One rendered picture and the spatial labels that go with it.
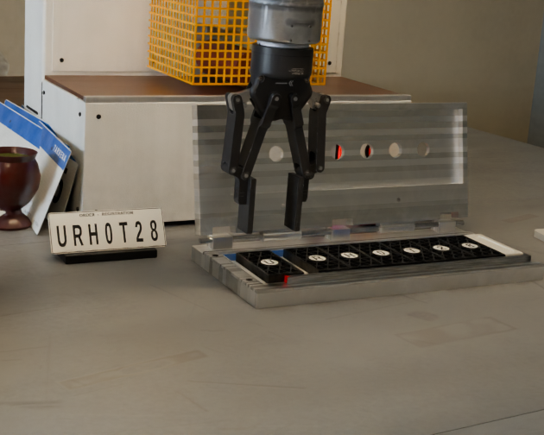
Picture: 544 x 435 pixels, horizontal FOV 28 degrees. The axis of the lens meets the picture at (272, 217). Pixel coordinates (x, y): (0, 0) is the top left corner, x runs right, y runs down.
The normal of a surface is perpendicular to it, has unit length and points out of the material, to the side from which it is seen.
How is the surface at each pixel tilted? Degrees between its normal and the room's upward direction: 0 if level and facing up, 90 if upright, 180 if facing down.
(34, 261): 0
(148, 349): 0
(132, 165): 90
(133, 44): 90
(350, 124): 78
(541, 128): 90
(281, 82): 90
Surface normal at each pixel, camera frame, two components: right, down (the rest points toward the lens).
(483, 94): 0.51, 0.25
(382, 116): 0.45, 0.06
